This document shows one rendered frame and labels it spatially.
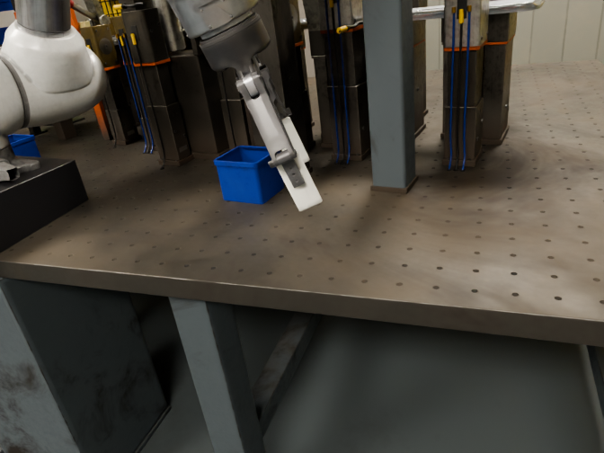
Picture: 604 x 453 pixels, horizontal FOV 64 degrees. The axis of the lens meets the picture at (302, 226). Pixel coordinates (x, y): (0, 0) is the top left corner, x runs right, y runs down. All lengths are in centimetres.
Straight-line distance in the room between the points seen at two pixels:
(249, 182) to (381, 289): 41
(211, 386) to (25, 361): 42
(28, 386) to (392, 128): 95
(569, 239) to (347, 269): 34
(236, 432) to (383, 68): 76
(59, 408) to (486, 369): 115
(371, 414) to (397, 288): 81
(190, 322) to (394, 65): 58
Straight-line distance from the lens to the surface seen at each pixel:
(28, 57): 118
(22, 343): 118
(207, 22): 55
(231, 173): 101
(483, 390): 155
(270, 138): 52
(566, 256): 80
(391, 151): 96
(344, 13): 111
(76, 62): 120
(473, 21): 104
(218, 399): 103
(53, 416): 131
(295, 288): 72
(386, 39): 92
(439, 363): 161
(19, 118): 119
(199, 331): 92
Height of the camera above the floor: 110
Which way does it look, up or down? 27 degrees down
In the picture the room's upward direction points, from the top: 8 degrees counter-clockwise
